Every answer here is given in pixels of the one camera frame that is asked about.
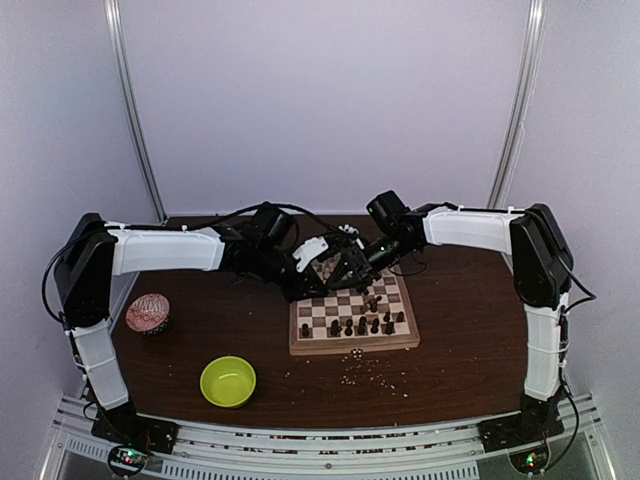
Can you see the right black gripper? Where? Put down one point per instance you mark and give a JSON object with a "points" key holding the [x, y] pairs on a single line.
{"points": [[362, 270]]}

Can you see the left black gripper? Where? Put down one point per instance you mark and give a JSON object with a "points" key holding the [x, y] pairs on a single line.
{"points": [[309, 278]]}

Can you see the dark queen piece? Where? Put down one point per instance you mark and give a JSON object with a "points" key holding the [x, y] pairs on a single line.
{"points": [[335, 328]]}

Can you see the dark knight piece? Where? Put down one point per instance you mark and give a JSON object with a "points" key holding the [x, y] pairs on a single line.
{"points": [[388, 328]]}

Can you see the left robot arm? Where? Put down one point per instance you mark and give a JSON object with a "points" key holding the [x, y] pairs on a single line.
{"points": [[97, 251]]}

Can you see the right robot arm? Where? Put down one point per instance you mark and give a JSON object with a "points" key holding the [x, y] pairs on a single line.
{"points": [[542, 268]]}

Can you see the pile of dark chess pieces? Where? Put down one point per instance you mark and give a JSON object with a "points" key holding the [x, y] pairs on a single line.
{"points": [[371, 304]]}

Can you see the wooden chess board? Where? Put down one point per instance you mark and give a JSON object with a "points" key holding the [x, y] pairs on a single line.
{"points": [[346, 304]]}

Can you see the green plastic bowl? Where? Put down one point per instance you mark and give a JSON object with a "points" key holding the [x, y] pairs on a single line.
{"points": [[228, 382]]}

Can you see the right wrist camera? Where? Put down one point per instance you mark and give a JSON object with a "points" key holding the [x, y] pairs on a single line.
{"points": [[348, 231]]}

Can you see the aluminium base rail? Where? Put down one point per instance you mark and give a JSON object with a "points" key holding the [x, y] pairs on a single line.
{"points": [[446, 450]]}

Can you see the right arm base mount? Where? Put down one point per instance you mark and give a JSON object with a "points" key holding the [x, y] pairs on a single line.
{"points": [[523, 437]]}

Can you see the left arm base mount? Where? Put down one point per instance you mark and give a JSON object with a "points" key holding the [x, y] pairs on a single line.
{"points": [[132, 451]]}

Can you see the right aluminium frame post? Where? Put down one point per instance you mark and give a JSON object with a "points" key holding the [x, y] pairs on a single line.
{"points": [[524, 91]]}

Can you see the aluminium frame post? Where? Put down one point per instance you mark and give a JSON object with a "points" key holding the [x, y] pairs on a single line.
{"points": [[116, 32], [524, 91]]}

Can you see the left aluminium frame post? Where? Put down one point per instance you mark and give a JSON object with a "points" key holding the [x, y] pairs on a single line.
{"points": [[116, 32]]}

